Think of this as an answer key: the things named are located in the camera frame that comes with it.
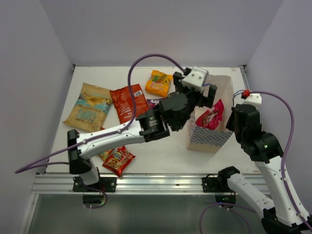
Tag purple Fox's candy bag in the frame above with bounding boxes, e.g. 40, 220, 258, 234
147, 98, 163, 109

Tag orange mango candy bag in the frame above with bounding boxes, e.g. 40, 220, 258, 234
145, 70, 173, 98

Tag pink snack packet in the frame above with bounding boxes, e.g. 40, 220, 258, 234
196, 99, 224, 130

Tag checkered paper bag blue handles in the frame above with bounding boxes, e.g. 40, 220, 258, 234
187, 75, 234, 154

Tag red chip bag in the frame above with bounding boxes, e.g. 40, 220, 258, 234
110, 84, 149, 124

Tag red rice cracker snack bag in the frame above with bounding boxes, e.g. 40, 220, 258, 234
102, 146, 136, 177

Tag orange Fox's fruits candy bag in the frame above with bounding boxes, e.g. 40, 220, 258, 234
98, 148, 116, 162

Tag beige kraft chips bag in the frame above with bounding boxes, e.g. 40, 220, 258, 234
63, 83, 113, 132

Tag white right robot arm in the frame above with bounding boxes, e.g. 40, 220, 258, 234
217, 104, 312, 234

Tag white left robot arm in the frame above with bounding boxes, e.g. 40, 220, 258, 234
67, 67, 217, 193

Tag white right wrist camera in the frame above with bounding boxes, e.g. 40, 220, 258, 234
241, 90, 262, 107

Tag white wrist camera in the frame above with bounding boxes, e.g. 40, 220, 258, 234
181, 67, 209, 93
241, 90, 262, 107

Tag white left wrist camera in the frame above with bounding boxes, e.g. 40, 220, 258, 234
181, 67, 209, 93

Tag aluminium table edge rail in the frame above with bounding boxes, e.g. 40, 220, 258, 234
239, 65, 250, 90

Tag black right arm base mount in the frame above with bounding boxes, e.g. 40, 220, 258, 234
201, 174, 232, 193

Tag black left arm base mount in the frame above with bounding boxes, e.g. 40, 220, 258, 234
73, 176, 117, 193

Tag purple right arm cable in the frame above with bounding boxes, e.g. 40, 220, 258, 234
199, 91, 312, 234

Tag front aluminium mounting rail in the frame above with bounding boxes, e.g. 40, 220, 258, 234
30, 173, 271, 195

